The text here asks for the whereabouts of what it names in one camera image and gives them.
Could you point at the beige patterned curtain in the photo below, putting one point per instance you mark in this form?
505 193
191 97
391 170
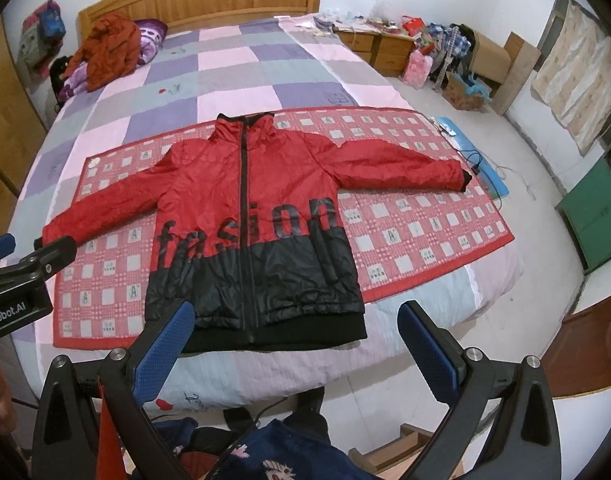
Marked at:
575 78

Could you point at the pastel checkered bed quilt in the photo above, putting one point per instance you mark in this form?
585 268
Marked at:
235 70

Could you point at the red and black puffer jacket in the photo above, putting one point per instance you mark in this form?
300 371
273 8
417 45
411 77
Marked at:
249 233

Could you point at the navy floral garment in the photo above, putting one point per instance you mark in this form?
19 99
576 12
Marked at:
297 447

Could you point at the pink plush bag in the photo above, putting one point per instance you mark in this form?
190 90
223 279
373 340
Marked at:
417 69

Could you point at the hanging bags on wall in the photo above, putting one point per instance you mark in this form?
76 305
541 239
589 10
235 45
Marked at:
42 35

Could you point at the wooden wardrobe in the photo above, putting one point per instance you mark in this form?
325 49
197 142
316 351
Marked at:
21 134

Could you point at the cardboard box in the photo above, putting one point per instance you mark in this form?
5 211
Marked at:
507 68

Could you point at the red white checkered mat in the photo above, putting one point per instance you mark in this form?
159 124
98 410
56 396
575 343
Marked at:
399 240

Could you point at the wooden nightstand dresser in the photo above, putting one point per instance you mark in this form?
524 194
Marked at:
387 54

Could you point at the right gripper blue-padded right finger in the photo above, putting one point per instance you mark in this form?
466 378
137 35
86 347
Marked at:
523 442

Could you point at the green wooden cabinet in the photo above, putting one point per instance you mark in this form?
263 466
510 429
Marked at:
586 210

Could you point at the brown basket with blue item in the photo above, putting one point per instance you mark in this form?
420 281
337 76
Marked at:
462 96

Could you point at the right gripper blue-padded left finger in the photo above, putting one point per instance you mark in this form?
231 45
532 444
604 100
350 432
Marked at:
92 413

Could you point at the orange-brown jacket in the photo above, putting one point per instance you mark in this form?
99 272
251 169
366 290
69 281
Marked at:
110 51

